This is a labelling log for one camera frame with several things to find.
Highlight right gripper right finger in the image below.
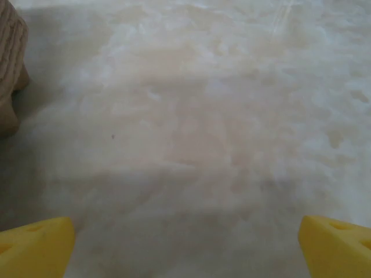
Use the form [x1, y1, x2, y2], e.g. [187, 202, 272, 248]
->
[298, 214, 371, 278]

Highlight brown cardboard cup carrier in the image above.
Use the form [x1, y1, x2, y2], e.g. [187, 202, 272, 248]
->
[0, 0, 30, 139]

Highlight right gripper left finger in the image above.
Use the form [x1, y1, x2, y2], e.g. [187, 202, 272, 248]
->
[0, 216, 76, 278]

